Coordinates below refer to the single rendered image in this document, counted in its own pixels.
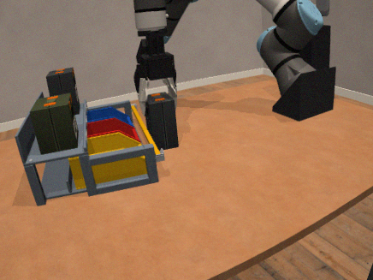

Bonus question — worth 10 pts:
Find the blue open bin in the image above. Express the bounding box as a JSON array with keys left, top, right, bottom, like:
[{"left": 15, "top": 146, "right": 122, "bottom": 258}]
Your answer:
[{"left": 87, "top": 107, "right": 134, "bottom": 127}]

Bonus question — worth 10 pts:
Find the red bin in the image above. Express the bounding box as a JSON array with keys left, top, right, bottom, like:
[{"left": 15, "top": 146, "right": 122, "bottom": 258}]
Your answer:
[{"left": 87, "top": 118, "right": 141, "bottom": 143}]

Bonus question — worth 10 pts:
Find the yellow bar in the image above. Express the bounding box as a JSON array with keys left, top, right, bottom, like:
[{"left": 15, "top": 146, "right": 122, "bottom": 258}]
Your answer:
[{"left": 131, "top": 105, "right": 160, "bottom": 155}]

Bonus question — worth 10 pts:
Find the yellow open bin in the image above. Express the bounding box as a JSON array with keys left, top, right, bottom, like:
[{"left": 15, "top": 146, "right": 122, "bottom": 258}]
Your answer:
[{"left": 68, "top": 132, "right": 147, "bottom": 189}]

